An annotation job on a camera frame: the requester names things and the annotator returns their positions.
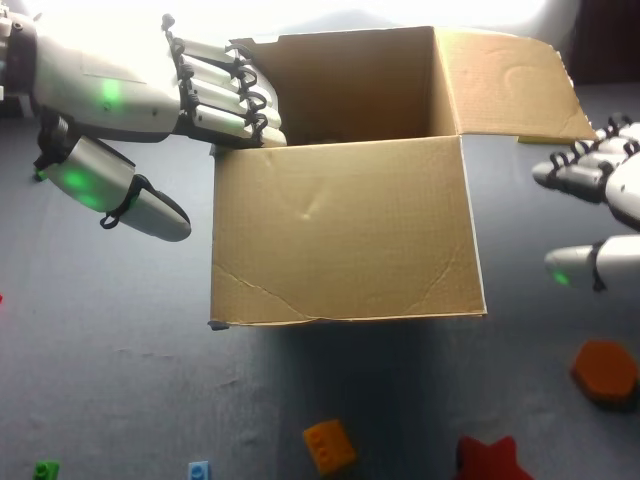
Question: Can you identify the orange hexagon block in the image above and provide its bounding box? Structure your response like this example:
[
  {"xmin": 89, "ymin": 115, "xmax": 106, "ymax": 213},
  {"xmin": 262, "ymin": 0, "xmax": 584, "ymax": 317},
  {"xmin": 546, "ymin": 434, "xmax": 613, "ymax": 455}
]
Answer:
[{"xmin": 569, "ymin": 340, "xmax": 640, "ymax": 412}]

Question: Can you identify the yellow studded toy brick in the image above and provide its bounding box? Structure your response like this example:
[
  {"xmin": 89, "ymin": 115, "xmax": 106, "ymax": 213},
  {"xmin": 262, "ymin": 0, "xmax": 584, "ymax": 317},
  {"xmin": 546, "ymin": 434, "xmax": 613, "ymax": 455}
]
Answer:
[{"xmin": 302, "ymin": 418, "xmax": 358, "ymax": 477}]

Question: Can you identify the brown cardboard box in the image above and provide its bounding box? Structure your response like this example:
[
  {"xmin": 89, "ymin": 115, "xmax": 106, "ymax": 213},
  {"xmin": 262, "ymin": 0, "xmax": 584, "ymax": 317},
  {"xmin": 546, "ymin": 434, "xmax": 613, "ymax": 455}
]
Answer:
[{"xmin": 207, "ymin": 25, "xmax": 599, "ymax": 332}]

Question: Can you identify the red star block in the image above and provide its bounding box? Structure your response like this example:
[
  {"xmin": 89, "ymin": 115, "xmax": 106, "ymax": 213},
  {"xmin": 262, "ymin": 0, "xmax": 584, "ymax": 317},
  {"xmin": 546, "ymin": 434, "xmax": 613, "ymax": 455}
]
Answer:
[{"xmin": 454, "ymin": 435, "xmax": 535, "ymax": 480}]

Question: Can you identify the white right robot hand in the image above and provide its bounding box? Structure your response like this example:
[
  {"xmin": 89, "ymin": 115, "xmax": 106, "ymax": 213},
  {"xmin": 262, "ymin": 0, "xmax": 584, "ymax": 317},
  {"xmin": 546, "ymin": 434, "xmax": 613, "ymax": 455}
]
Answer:
[{"xmin": 532, "ymin": 113, "xmax": 640, "ymax": 292}]

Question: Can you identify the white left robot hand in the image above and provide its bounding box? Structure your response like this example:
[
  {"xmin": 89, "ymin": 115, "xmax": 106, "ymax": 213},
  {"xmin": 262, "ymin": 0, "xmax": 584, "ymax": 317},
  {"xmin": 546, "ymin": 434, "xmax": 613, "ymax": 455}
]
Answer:
[{"xmin": 34, "ymin": 14, "xmax": 289, "ymax": 244}]

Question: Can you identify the grey table cloth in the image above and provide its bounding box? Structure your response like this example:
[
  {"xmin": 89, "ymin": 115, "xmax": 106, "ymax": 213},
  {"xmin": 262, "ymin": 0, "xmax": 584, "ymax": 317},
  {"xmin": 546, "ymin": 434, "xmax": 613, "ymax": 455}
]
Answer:
[{"xmin": 0, "ymin": 82, "xmax": 640, "ymax": 480}]

